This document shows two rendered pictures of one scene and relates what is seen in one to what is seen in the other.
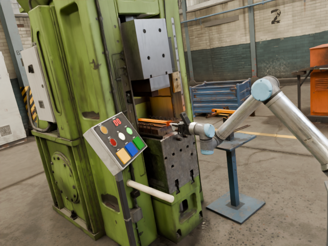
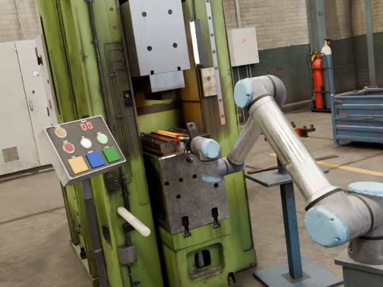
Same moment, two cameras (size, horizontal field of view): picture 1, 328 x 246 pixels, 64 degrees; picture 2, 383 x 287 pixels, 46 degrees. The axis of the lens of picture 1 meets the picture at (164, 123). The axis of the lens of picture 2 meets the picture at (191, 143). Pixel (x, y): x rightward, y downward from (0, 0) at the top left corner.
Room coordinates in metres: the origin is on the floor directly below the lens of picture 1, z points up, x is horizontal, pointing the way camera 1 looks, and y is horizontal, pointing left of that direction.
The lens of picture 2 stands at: (-0.38, -0.97, 1.40)
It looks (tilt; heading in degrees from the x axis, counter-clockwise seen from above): 10 degrees down; 20
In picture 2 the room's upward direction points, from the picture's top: 8 degrees counter-clockwise
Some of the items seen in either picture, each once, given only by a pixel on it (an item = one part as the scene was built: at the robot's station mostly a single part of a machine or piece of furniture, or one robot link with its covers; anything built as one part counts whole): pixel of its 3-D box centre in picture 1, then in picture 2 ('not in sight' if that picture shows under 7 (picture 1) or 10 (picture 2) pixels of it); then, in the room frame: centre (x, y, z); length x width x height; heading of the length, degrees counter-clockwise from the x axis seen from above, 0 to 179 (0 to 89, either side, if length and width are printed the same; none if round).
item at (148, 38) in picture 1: (140, 51); (154, 39); (2.14, 0.10, 1.56); 0.42 x 0.39 x 0.40; 43
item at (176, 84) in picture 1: (175, 82); (208, 82); (2.27, -0.16, 1.27); 0.09 x 0.02 x 0.17; 133
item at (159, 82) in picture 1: (141, 83); (154, 82); (2.11, 0.13, 1.32); 0.42 x 0.20 x 0.10; 43
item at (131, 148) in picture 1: (131, 149); (94, 160); (1.46, 0.22, 1.01); 0.07 x 0.05 x 0.07; 158
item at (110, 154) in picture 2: (137, 143); (110, 155); (1.56, 0.18, 1.01); 0.07 x 0.05 x 0.07; 158
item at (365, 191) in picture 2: not in sight; (369, 206); (1.32, -1.00, 0.79); 0.17 x 0.15 x 0.18; 140
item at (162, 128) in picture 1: (149, 126); (163, 140); (2.11, 0.13, 0.96); 0.42 x 0.20 x 0.09; 43
